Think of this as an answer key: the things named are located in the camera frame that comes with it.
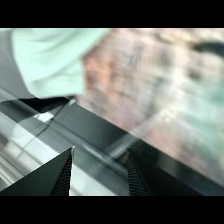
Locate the pale green T-shirt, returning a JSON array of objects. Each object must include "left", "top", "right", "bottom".
[{"left": 11, "top": 27, "right": 113, "bottom": 100}]

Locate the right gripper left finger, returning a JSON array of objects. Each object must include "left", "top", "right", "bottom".
[{"left": 0, "top": 147, "right": 74, "bottom": 197}]

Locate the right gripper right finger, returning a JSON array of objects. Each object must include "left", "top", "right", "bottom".
[{"left": 125, "top": 148, "right": 201, "bottom": 197}]

